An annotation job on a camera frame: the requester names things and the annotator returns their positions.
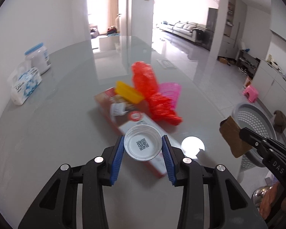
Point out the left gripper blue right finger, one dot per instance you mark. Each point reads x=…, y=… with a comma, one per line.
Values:
x=169, y=163

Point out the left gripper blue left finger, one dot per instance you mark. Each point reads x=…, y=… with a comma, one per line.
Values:
x=116, y=161

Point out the brown cardboard scrap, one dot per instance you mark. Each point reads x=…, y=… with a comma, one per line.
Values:
x=230, y=130

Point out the grey perforated trash basket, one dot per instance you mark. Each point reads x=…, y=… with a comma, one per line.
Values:
x=249, y=116

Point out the red white toothpaste box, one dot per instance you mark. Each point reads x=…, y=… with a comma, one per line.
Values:
x=123, y=115

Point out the metal pot lid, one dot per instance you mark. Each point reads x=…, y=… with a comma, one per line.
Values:
x=258, y=195

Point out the white sideboard cabinet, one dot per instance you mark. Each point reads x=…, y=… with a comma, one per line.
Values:
x=271, y=87

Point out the pink plastic mesh basket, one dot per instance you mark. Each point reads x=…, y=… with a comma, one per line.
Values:
x=172, y=91

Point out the pink plastic stool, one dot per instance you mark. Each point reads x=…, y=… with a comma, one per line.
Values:
x=251, y=93

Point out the red plastic bag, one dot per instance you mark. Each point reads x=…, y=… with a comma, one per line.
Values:
x=159, y=106

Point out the shoe rack with shoes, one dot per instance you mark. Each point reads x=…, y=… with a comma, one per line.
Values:
x=247, y=63

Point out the blue white tissue pack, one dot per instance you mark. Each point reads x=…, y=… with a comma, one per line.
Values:
x=23, y=81

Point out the white jar blue lid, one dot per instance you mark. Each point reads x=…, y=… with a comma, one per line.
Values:
x=39, y=57

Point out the light grey sofa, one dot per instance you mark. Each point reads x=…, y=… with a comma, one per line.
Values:
x=194, y=32

